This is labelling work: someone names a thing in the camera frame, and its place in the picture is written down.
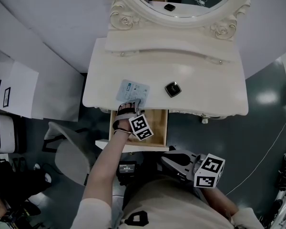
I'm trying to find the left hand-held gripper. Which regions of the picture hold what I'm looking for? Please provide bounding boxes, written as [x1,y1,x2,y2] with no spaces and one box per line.
[112,98,154,142]

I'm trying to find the person's right forearm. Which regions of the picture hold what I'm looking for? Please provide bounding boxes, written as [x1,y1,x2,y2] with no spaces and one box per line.
[201,187,239,220]

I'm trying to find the person's left forearm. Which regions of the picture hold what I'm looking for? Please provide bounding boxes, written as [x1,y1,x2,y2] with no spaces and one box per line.
[82,130,134,205]

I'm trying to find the white floor cable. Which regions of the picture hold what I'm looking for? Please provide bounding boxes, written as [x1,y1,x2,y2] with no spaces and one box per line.
[225,111,286,197]

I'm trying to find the white cabinet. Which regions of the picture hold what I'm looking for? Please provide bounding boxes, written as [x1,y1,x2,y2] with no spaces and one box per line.
[0,45,40,119]

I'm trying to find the person's left hand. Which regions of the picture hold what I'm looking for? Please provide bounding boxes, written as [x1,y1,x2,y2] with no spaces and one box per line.
[112,103,136,135]

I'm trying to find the white oval framed mirror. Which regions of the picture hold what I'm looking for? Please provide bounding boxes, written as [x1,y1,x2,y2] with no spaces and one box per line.
[101,0,257,42]

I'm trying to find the black waist display device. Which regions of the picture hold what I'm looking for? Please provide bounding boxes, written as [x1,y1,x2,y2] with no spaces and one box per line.
[116,160,138,186]

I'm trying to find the person's cream printed shirt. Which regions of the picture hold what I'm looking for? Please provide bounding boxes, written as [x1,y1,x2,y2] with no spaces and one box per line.
[72,175,265,229]

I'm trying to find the white drawer front with knob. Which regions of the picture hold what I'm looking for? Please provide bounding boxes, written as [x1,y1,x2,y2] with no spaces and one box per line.
[104,48,140,57]
[206,55,232,66]

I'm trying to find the black equipment pile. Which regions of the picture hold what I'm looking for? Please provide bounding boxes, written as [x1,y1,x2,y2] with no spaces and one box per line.
[0,156,53,200]

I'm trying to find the black picture frame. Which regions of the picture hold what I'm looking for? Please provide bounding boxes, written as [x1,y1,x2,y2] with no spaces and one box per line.
[2,86,11,108]

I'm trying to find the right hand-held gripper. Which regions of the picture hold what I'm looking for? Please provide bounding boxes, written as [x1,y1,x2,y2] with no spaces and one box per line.
[161,149,226,188]

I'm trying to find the ornate white drawer front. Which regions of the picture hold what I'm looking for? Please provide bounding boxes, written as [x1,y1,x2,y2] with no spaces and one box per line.
[168,108,229,124]

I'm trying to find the grey chair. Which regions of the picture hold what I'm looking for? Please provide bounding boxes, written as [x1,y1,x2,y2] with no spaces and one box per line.
[42,121,98,187]

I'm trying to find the light blue packet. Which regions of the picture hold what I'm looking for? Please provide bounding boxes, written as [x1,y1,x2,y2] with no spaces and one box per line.
[116,79,150,106]

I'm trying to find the small black square box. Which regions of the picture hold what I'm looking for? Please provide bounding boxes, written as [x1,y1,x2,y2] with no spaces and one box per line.
[164,81,183,97]

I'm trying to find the person's black trousers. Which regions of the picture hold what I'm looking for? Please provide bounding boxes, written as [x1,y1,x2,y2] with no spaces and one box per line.
[136,146,198,185]

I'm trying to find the wooden drawer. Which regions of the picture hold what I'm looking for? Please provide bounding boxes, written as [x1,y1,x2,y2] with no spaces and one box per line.
[95,108,170,152]

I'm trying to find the white ornate dressing table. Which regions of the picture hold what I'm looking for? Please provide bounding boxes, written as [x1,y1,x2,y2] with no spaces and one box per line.
[82,30,250,125]

